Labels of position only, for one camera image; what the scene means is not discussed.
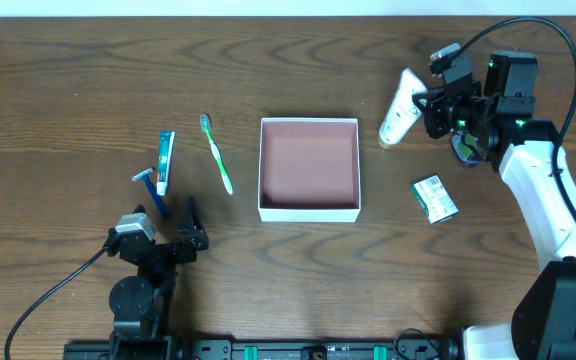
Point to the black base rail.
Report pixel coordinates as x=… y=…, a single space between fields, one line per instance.
x=414 y=347

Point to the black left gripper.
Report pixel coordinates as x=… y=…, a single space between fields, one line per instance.
x=163 y=250

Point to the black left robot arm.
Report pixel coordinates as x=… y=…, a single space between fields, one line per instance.
x=141 y=303

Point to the clear pump bottle green label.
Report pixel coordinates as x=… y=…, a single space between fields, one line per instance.
x=466 y=149

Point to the white box with pink interior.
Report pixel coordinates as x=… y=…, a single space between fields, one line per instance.
x=309 y=170

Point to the white lotion tube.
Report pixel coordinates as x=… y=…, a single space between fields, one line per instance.
x=402 y=113

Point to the green white toothpaste tube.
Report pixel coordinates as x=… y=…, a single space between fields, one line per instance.
x=166 y=150

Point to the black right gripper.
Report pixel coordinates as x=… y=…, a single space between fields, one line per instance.
x=435 y=114

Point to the green white toothbrush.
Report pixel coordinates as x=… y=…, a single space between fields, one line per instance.
x=207 y=130

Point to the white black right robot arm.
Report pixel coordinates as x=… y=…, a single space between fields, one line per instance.
x=494 y=119

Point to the green white soap package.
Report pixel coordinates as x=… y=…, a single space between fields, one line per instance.
x=434 y=199

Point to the blue disposable razor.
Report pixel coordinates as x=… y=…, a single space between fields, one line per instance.
x=144 y=176

